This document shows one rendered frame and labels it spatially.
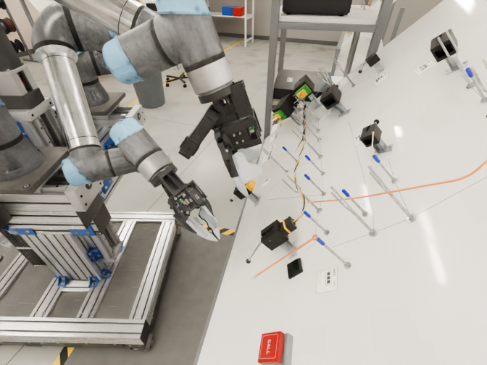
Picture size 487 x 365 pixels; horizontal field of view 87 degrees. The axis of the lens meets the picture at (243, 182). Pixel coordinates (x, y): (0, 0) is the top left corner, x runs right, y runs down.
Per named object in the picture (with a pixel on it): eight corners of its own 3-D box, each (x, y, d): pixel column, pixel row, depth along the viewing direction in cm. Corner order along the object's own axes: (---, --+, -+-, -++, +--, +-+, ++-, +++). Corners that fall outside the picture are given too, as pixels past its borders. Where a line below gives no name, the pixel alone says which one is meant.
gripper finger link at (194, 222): (212, 249, 58) (185, 218, 58) (208, 248, 63) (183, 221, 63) (222, 240, 59) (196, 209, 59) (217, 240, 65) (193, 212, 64)
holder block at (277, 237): (271, 239, 67) (260, 230, 65) (287, 228, 64) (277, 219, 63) (271, 250, 63) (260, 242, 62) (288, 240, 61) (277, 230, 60)
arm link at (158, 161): (138, 174, 64) (165, 155, 67) (151, 187, 64) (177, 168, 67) (135, 164, 57) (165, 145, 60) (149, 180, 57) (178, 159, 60)
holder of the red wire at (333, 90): (354, 95, 98) (337, 74, 94) (349, 115, 90) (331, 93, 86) (342, 102, 101) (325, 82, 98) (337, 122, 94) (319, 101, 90)
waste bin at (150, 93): (138, 111, 373) (125, 66, 333) (137, 99, 406) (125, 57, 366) (169, 107, 385) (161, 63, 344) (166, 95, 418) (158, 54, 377)
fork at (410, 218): (417, 220, 45) (375, 169, 41) (407, 224, 46) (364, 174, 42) (414, 212, 47) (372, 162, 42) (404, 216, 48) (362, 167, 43)
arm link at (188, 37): (159, 5, 44) (204, -18, 41) (188, 70, 49) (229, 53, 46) (139, 1, 37) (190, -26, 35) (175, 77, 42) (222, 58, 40)
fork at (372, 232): (378, 235, 49) (335, 190, 45) (369, 238, 50) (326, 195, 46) (377, 227, 51) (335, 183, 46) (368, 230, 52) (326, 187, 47)
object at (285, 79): (270, 99, 143) (271, 87, 139) (277, 78, 169) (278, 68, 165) (330, 105, 138) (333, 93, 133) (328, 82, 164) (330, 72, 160)
